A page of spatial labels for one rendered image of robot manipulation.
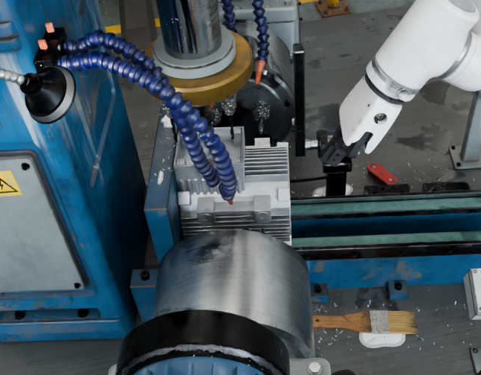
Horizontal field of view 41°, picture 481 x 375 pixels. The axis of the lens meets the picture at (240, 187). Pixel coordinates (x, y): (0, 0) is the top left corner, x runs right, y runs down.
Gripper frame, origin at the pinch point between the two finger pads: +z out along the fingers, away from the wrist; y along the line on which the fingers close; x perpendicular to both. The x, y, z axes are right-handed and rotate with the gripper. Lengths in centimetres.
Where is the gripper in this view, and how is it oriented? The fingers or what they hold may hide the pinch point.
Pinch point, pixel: (333, 152)
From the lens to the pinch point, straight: 108.0
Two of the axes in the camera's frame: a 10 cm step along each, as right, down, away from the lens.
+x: -9.0, -3.1, -3.0
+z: -4.3, 6.3, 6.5
